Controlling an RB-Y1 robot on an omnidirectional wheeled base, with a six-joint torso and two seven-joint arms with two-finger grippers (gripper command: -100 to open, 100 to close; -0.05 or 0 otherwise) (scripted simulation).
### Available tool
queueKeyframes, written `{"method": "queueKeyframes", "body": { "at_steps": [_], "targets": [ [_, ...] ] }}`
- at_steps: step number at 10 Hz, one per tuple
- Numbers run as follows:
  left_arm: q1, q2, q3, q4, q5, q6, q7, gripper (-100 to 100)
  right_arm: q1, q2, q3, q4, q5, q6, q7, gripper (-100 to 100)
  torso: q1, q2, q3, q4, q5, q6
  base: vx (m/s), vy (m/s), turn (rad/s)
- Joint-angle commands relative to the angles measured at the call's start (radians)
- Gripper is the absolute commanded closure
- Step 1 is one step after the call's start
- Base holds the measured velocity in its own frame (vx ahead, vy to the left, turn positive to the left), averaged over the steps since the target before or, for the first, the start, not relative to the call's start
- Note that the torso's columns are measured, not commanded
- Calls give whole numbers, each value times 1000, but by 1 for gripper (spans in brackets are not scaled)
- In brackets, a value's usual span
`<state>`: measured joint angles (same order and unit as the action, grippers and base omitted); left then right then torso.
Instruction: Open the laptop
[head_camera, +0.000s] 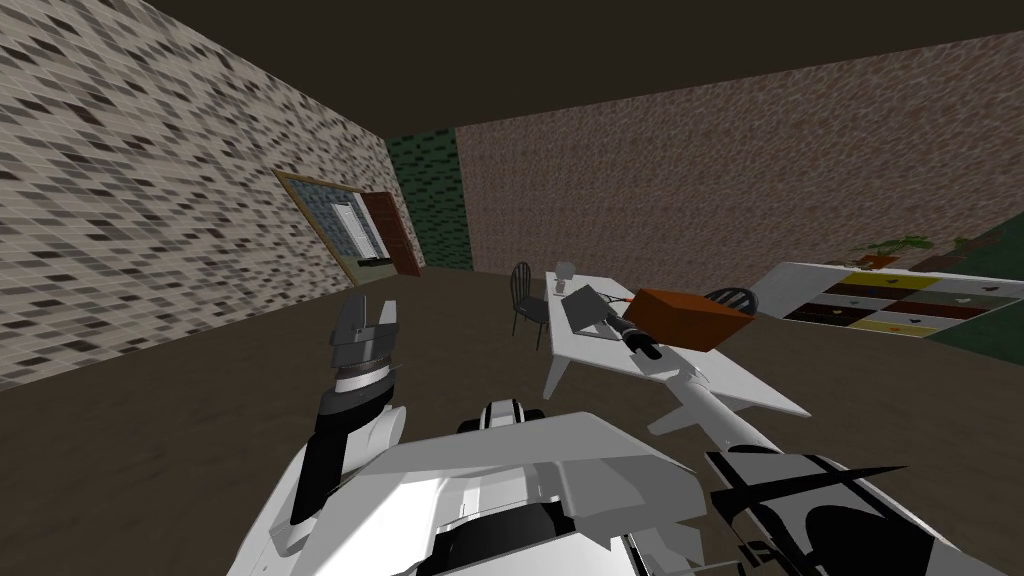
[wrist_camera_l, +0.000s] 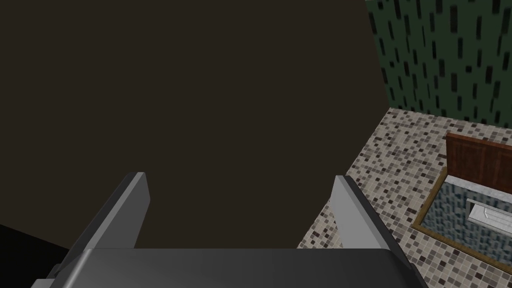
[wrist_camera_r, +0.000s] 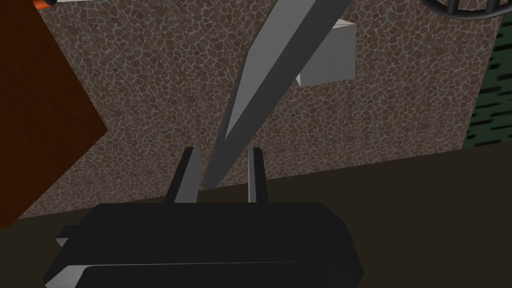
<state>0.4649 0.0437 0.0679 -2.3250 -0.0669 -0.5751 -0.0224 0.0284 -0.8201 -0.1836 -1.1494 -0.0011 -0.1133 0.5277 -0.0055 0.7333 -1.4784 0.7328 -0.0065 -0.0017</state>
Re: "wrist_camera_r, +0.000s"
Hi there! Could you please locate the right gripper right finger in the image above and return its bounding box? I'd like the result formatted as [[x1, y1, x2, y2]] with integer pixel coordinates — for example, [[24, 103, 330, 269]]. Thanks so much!
[[247, 147, 269, 204]]

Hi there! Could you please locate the grey table leg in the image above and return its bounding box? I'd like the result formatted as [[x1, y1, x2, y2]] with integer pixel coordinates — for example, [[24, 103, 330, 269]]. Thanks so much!
[[199, 0, 353, 191]]

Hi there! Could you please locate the grey box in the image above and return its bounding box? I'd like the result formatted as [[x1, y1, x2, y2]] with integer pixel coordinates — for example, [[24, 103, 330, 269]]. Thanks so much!
[[295, 18, 357, 89]]

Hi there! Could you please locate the dark brown cabinet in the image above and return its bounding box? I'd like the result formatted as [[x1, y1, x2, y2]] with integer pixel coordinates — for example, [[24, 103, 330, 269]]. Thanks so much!
[[0, 0, 109, 229]]

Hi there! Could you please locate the black wire basket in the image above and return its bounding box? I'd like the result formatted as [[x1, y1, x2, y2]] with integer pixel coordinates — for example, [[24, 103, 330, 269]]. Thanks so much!
[[420, 0, 512, 21]]

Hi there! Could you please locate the orange and white object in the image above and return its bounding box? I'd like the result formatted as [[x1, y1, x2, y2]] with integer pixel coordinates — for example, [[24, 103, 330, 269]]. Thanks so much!
[[31, 0, 87, 11]]

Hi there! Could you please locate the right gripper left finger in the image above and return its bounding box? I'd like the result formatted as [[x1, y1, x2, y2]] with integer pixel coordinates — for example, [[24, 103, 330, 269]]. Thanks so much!
[[163, 147, 203, 204]]

